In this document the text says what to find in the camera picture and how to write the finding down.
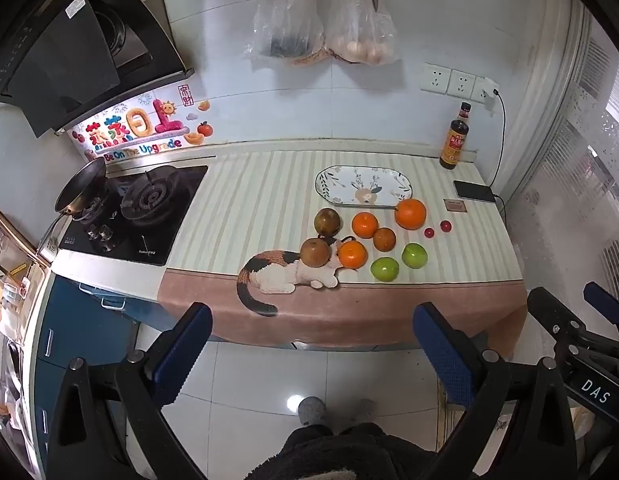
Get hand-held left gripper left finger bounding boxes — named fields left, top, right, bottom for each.
left=47, top=302, right=214, bottom=480

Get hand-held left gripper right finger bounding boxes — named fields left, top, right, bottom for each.
left=413, top=302, right=577, bottom=480

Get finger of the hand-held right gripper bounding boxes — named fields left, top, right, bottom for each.
left=527, top=287, right=589, bottom=347
left=583, top=282, right=619, bottom=328

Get green apple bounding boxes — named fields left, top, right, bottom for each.
left=371, top=257, right=400, bottom=282
left=401, top=242, right=429, bottom=269

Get reddish brown round fruit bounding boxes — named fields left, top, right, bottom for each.
left=373, top=227, right=397, bottom=252

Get small orange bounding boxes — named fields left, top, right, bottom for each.
left=351, top=212, right=380, bottom=239
left=337, top=240, right=367, bottom=269

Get large orange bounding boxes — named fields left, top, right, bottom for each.
left=394, top=198, right=428, bottom=231

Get olive brown round fruit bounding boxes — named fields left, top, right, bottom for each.
left=314, top=207, right=341, bottom=237
left=300, top=238, right=331, bottom=268

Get floral oval plate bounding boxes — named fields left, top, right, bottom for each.
left=315, top=165, right=413, bottom=208

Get blue kitchen cabinet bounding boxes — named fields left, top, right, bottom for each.
left=34, top=275, right=140, bottom=461

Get black gas stove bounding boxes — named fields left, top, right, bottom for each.
left=54, top=165, right=210, bottom=267

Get grey slipper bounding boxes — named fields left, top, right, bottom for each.
left=298, top=396, right=326, bottom=426

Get black smartphone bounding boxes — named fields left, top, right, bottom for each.
left=453, top=180, right=497, bottom=203

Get frosted glass window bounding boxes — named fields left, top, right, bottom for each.
left=512, top=0, right=619, bottom=306

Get cluttered side shelf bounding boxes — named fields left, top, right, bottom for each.
left=0, top=205, right=55, bottom=411

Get dark sauce bottle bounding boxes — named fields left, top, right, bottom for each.
left=439, top=102, right=473, bottom=170

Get black frying pan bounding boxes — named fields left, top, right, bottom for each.
left=37, top=156, right=108, bottom=256

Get black range hood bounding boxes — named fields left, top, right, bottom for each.
left=0, top=0, right=195, bottom=138

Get clear plastic bag of eggs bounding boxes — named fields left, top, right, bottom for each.
left=322, top=0, right=400, bottom=67

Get clear plastic bag dark contents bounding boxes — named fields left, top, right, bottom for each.
left=244, top=0, right=325, bottom=68

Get black charging cable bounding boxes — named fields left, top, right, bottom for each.
left=487, top=89, right=510, bottom=218

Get colourful wall decal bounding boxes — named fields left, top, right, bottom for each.
left=72, top=85, right=213, bottom=163

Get white wall outlet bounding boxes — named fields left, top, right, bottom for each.
left=448, top=69, right=476, bottom=100
left=420, top=62, right=451, bottom=95
left=470, top=76, right=500, bottom=107

